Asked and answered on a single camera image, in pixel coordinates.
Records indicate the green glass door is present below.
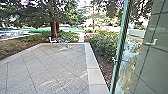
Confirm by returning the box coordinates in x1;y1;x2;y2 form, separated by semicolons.
109;0;168;94

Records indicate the green shrub bed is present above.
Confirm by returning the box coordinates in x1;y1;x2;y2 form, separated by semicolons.
87;30;122;64
19;30;81;44

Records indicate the white stone statue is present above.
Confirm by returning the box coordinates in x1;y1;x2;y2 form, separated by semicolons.
114;40;140;94

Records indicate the large tree trunk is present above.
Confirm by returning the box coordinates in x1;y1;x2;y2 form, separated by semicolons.
49;18;61;39

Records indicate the white outdoor chair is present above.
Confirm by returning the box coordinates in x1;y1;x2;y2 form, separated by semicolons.
48;36;58;46

